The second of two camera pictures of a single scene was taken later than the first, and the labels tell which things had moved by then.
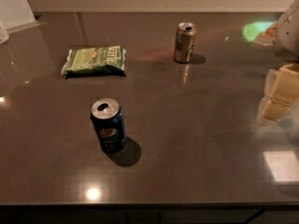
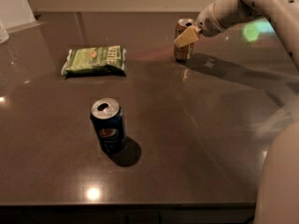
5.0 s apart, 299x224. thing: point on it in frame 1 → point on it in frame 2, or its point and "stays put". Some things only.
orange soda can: [185, 41] stays put
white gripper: [288, 36] → [206, 22]
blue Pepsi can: [108, 119] stays put
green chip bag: [95, 61] stays put
